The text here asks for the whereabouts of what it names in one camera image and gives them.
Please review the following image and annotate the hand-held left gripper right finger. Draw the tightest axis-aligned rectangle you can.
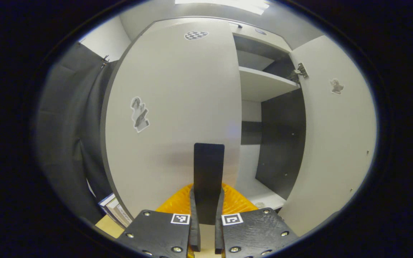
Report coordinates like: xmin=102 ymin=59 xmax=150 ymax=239
xmin=214 ymin=183 xmax=299 ymax=258

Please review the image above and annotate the black backdrop cloth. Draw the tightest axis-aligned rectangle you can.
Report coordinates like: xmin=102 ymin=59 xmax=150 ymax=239
xmin=34 ymin=42 xmax=119 ymax=224

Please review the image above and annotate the ceiling light panel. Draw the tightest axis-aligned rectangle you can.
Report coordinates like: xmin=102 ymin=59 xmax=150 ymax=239
xmin=175 ymin=0 xmax=271 ymax=15

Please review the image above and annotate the grey door with checkered sticker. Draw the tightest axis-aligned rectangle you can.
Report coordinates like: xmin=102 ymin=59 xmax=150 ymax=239
xmin=100 ymin=18 xmax=243 ymax=225

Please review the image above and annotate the grey shoe cabinet door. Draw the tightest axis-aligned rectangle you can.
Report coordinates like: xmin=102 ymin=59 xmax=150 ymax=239
xmin=277 ymin=35 xmax=378 ymax=237

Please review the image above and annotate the white book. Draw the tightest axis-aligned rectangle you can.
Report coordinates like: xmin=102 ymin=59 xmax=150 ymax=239
xmin=115 ymin=204 xmax=133 ymax=229

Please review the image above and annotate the beige book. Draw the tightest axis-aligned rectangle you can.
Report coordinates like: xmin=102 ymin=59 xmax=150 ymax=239
xmin=104 ymin=198 xmax=124 ymax=223

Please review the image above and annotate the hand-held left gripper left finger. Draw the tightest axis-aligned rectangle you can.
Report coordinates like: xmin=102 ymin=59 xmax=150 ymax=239
xmin=116 ymin=183 xmax=202 ymax=258

